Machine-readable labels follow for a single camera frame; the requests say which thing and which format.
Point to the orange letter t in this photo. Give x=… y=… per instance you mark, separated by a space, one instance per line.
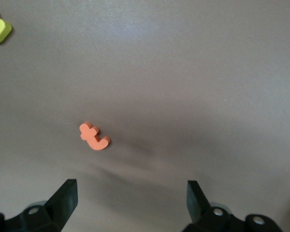
x=93 y=139

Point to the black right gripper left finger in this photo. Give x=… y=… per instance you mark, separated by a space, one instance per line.
x=60 y=207

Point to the yellow letter u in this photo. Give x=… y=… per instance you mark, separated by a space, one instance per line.
x=0 y=31

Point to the brown table cover sheet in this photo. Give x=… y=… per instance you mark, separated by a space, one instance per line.
x=183 y=72

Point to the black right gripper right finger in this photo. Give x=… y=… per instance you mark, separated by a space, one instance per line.
x=200 y=210

